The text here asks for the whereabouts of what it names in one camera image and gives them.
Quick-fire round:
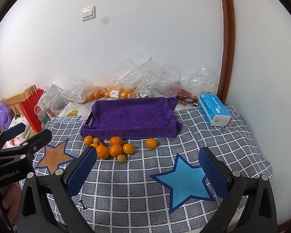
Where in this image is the orange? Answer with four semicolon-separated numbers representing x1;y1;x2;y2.
109;136;123;146
122;144;135;155
109;144;123;157
145;138;158;149
83;136;94;146
96;145;110;159

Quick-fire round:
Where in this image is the yellow-green small fruit front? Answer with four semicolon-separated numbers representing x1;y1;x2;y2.
117;154;127;163

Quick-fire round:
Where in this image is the person left hand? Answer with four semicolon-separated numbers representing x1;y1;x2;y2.
2;183;21;225

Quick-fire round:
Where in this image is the purple plush toy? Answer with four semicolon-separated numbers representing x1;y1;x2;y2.
0;103;13;130

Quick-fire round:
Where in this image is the red paper shopping bag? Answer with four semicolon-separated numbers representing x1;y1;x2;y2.
19;84;44;133

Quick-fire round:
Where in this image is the white plastic shopping bag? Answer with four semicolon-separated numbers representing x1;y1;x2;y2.
37;84;68;118

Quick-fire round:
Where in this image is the black tray under towel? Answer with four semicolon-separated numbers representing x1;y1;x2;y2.
85;113;96;129

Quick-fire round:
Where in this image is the blue tissue pack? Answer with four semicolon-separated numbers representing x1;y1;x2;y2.
198;93;231;127

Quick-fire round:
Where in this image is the small clear bag of oranges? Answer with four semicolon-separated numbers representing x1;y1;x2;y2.
61;78;97;103

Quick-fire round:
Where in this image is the grey checked blanket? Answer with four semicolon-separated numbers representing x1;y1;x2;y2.
18;106;277;232

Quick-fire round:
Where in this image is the purple towel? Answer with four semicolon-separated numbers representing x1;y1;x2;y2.
80;97;183;139

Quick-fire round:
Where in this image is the clear bag of red fruit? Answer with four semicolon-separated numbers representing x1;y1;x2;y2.
171;65;219;106

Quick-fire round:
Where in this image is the large clear plastic bag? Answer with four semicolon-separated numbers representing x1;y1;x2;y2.
110;54;181;98

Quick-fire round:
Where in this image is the brown wooden door frame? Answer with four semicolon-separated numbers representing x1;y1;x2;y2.
217;0;236;102

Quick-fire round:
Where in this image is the wall light switch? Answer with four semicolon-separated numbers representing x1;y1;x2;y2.
81;5;96;22

